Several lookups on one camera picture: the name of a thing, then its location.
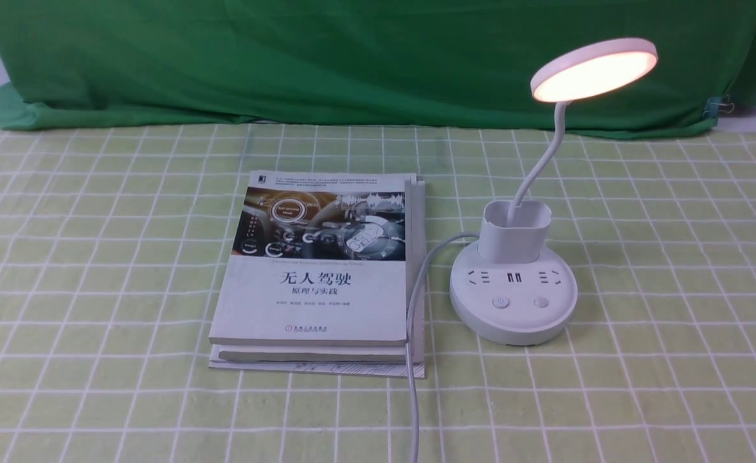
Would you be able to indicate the white desk lamp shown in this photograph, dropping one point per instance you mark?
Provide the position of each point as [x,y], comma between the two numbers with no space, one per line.
[508,286]

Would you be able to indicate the white top book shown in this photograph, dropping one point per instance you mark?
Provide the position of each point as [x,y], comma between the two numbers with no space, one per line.
[319,259]

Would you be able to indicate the white book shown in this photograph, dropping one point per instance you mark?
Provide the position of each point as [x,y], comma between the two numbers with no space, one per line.
[367,360]
[319,259]

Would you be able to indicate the white bottom book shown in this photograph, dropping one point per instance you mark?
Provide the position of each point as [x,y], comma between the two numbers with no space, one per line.
[367,360]

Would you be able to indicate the green backdrop cloth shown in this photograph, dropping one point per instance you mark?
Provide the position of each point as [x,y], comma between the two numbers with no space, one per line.
[463,64]

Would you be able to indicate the green checkered tablecloth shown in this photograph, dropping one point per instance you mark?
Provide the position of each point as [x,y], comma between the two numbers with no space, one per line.
[112,251]

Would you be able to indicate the teal binder clip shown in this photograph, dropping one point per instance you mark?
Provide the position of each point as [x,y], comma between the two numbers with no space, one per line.
[719,106]

